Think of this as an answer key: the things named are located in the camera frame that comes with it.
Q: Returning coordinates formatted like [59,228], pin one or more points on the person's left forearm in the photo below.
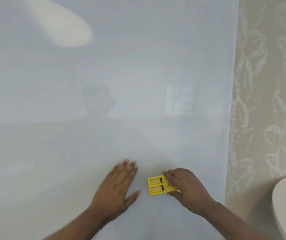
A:
[78,226]

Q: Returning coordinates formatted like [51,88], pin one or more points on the person's left thumb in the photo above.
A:
[133,196]

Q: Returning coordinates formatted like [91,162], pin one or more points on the person's right hand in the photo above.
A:
[191,192]

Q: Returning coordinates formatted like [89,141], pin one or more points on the yellow plastic tool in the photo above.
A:
[156,185]

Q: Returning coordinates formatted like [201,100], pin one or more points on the person's right forearm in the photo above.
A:
[230,222]

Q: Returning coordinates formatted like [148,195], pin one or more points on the white glossy board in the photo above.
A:
[108,97]

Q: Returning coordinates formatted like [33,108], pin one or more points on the person's right thumb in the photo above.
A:
[175,193]

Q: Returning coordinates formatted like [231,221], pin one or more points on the person's left hand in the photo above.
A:
[113,192]

